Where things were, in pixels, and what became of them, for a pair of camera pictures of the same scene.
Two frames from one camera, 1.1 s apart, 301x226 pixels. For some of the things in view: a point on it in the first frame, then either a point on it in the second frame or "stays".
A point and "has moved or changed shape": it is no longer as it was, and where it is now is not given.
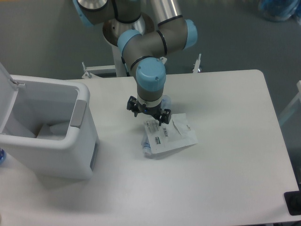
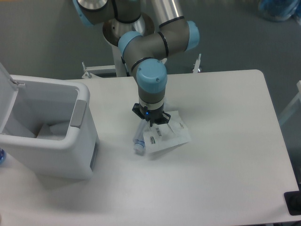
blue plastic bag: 279,10 stays
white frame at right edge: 285,112 stays
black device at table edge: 293,201 stays
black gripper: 132,105 -> 156,117
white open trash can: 48,126 stays
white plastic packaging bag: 176,134 has moved or changed shape
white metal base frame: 89,70 stays
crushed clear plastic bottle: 166,103 -> 138,141
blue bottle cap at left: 3,156 stays
